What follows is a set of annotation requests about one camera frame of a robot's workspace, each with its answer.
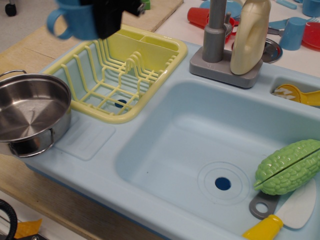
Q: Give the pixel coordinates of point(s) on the stainless steel pot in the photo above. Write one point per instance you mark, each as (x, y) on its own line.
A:
(35, 112)

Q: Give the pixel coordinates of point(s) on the yellow plastic dish rack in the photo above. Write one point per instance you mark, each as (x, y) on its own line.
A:
(113, 79)

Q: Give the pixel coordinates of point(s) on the red plastic cup lying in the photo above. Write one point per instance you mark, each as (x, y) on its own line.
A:
(198, 16)

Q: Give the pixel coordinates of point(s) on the grey toy utensil handle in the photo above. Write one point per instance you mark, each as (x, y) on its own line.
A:
(263, 205)

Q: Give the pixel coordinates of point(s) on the black caster wheel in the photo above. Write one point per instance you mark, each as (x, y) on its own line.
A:
(10, 10)

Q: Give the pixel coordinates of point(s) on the blue plastic cup upside down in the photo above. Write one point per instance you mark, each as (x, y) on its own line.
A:
(292, 36)

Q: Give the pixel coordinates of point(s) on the blue plastic fork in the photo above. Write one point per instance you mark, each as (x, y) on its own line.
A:
(281, 24)

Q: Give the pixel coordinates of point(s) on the small steel plate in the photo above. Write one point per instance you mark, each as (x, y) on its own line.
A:
(272, 51)

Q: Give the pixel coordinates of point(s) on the cream plastic detergent bottle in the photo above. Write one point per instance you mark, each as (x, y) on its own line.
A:
(250, 36)

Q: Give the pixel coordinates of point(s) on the grey toy faucet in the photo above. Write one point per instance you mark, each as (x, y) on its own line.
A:
(212, 61)

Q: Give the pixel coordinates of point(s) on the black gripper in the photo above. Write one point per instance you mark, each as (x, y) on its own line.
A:
(108, 14)

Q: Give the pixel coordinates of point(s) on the green toy bitter gourd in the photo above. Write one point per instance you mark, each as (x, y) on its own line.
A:
(288, 168)

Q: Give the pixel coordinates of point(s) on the blue plastic cup with handle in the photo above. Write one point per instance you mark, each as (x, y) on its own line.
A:
(79, 19)

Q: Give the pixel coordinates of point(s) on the blue plastic plate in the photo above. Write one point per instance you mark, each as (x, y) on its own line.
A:
(232, 6)

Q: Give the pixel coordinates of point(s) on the light blue toy sink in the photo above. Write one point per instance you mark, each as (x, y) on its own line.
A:
(185, 166)

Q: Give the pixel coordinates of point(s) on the green plastic block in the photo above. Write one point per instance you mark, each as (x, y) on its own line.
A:
(147, 4)

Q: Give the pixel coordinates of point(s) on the white toy knife yellow handle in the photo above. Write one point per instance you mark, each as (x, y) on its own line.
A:
(294, 213)

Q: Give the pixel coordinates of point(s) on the orange tape piece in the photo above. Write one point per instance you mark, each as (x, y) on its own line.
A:
(27, 228)

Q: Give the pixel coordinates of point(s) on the blue plastic cup top right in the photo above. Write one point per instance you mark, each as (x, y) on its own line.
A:
(311, 8)

